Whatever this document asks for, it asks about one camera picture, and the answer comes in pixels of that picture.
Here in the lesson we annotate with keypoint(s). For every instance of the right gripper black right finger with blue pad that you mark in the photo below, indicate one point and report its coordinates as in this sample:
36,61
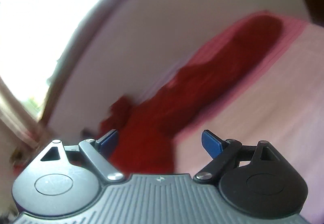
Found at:
255,180

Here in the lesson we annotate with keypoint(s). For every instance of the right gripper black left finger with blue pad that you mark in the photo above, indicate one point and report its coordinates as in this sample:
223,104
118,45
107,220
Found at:
62,180

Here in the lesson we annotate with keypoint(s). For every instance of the brown wooden window frame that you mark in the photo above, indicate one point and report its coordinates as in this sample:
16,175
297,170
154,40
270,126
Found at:
77,46

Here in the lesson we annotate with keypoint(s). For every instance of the red puffer coat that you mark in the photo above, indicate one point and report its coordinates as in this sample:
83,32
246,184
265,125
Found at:
146,130

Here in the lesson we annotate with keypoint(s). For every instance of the beige patterned curtain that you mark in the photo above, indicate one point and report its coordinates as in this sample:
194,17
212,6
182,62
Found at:
33,135

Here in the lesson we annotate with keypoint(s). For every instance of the pink checked bed sheet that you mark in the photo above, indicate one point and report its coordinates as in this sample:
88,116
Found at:
280,101

